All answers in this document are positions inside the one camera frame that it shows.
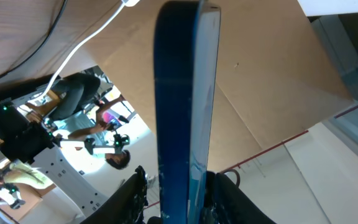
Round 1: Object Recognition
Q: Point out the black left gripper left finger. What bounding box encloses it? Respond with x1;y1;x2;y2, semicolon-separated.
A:
81;166;148;224

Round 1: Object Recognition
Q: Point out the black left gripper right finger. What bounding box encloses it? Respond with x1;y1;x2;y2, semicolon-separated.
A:
202;171;275;224

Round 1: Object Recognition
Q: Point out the blue Galaxy smartphone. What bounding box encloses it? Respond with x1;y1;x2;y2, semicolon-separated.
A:
154;1;221;224

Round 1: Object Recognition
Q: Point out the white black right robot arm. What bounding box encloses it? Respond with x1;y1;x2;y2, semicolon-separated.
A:
0;105;108;218

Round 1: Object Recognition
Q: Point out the seated person in background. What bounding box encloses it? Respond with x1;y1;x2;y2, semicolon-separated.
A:
25;72;132;170

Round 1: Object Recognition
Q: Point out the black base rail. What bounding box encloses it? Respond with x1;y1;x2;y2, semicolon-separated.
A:
0;74;53;105

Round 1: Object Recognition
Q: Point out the white power strip cord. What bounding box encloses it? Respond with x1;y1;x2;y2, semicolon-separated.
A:
32;0;141;103

